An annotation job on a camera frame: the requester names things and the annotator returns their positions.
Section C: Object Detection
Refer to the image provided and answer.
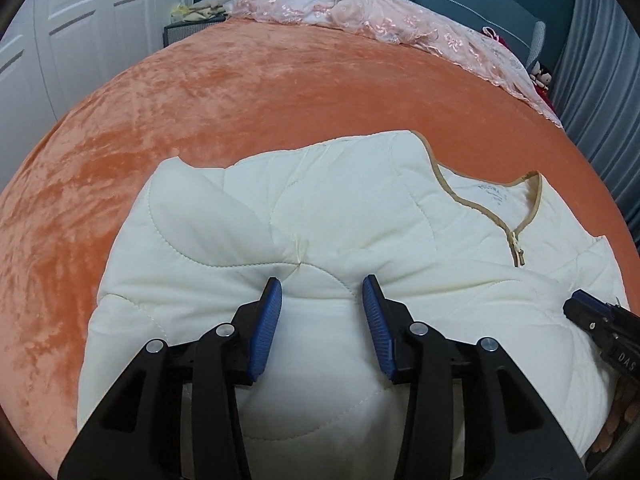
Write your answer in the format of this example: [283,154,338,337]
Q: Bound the grey-blue curtain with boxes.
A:
[547,0,640,251]

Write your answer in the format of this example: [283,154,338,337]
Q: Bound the small stuffed toy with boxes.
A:
[529,60,553,88]

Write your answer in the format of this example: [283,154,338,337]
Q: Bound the orange plush bed blanket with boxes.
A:
[0,16,640,476]

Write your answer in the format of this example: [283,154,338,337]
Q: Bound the pink lace bedspread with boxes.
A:
[225,0,563,128]

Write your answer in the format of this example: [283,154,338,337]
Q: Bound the cream quilted jacket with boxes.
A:
[77,129,632,480]

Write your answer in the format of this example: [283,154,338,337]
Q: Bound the dark bedside cabinet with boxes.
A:
[165,14,228,47]

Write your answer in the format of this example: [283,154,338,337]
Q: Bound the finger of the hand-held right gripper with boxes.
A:
[563,289,623,335]

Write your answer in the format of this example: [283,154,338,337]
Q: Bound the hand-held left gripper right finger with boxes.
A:
[361,274,586,480]

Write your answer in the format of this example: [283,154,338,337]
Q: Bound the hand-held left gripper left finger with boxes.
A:
[57,276,283,480]

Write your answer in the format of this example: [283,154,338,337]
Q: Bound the white panelled wardrobe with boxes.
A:
[0,0,196,133]

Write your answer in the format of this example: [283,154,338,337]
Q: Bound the pale yellow cloth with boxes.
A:
[170,1,231,23]

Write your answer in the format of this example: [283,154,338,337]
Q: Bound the red cloth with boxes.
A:
[482,27,508,51]

